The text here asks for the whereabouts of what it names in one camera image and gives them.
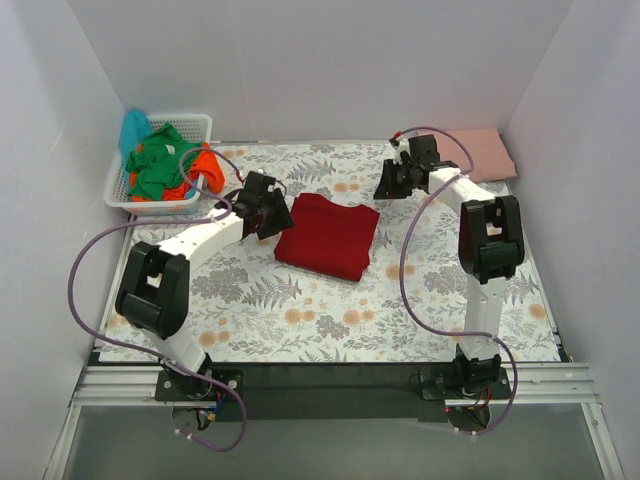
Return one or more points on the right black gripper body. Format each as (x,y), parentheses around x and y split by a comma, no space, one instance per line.
(395,174)

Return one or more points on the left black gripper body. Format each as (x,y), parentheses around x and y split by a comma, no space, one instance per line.
(270,210)

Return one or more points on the dark red t shirt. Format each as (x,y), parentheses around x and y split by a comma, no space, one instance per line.
(328,238)

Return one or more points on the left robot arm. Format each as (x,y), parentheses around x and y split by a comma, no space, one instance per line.
(153,295)

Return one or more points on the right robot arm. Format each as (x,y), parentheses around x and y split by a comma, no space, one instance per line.
(490,247)

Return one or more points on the orange t shirt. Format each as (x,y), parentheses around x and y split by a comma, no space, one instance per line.
(204,164)

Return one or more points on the folded pink t shirt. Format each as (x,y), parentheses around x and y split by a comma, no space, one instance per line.
(491,159)

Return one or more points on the white plastic laundry basket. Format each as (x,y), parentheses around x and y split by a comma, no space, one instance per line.
(193,127)

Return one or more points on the green t shirt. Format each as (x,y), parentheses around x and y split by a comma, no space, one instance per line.
(153,166)

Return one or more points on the teal t shirt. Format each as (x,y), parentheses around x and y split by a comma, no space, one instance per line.
(135,128)

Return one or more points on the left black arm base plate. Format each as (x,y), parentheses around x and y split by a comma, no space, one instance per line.
(174,386)

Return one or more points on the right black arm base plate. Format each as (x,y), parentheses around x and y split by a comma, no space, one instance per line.
(436,382)

